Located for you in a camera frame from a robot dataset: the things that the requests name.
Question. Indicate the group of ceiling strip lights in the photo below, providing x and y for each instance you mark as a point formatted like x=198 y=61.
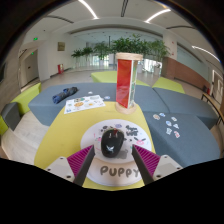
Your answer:
x=89 y=10

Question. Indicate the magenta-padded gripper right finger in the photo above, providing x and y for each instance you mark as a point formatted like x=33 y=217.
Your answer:
x=168 y=166

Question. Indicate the round white cartoon mouse pad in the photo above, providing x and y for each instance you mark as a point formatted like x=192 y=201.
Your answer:
x=115 y=171

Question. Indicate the green exit sign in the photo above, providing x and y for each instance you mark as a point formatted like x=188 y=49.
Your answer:
x=35 y=38

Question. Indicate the framed wall picture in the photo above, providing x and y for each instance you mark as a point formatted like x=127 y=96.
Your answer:
x=61 y=46

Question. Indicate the black computer mouse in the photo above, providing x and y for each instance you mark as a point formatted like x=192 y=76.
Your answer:
x=112 y=143

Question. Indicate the group of potted plants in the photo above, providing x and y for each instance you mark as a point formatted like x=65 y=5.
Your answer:
x=130 y=45

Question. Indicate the red panelled wooden tower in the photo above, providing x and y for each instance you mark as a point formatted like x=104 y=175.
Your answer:
x=124 y=83

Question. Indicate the grey double door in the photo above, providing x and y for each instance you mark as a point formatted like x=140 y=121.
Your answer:
x=31 y=66

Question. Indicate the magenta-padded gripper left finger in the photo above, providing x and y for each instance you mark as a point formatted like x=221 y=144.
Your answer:
x=60 y=168

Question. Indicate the rectangular white sticker sheet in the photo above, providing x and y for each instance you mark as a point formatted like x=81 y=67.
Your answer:
x=83 y=104

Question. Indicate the large grey upholstered bench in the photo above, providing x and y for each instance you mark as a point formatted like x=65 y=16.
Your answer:
x=50 y=106

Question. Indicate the grey upholstered bench with stickers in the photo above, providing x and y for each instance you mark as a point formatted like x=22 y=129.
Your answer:
x=186 y=143

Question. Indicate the lime green bench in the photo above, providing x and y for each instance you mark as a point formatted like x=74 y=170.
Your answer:
x=103 y=76
x=26 y=96

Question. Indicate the red fire extinguisher box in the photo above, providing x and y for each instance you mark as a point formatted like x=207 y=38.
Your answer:
x=60 y=69

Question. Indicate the dark grey ottoman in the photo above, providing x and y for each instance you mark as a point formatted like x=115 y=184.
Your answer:
x=10 y=116

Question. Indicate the group of small stickers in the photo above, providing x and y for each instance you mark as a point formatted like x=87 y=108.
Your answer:
x=169 y=123

